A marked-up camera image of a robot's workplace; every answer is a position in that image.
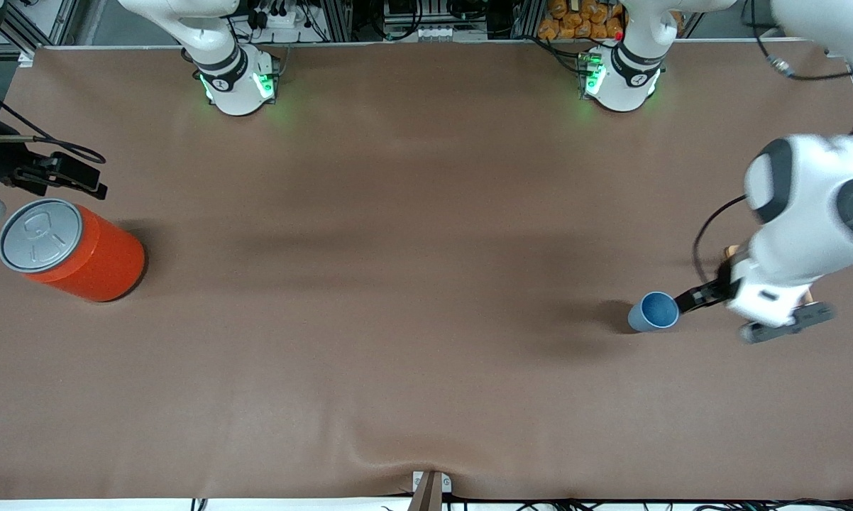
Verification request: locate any light blue cup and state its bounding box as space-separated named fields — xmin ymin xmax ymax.
xmin=627 ymin=291 xmax=681 ymax=334

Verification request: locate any wooden mug rack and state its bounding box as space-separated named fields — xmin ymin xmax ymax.
xmin=725 ymin=245 xmax=853 ymax=306

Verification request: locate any orange can with grey lid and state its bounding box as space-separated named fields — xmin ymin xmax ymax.
xmin=0 ymin=199 xmax=146 ymax=304

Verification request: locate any white power strip with plugs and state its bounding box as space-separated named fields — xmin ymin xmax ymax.
xmin=246 ymin=0 xmax=307 ymax=29

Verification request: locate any brown table mat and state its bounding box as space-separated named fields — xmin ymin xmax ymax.
xmin=0 ymin=39 xmax=853 ymax=501

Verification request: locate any pile of orange buns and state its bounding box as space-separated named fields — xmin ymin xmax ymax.
xmin=538 ymin=0 xmax=626 ymax=41

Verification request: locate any small white connector block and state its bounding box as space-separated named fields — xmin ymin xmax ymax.
xmin=412 ymin=25 xmax=473 ymax=41

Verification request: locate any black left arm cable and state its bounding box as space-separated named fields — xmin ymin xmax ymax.
xmin=692 ymin=0 xmax=853 ymax=285

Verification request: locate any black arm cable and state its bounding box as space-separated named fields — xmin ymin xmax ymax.
xmin=0 ymin=79 xmax=106 ymax=165
xmin=692 ymin=0 xmax=853 ymax=285

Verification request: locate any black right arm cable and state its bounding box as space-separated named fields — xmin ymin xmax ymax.
xmin=0 ymin=79 xmax=106 ymax=165

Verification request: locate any aluminium frame rail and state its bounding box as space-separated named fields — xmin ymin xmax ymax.
xmin=1 ymin=0 xmax=79 ymax=57

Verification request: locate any aluminium frame post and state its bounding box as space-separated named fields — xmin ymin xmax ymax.
xmin=512 ymin=0 xmax=544 ymax=40
xmin=320 ymin=0 xmax=353 ymax=42

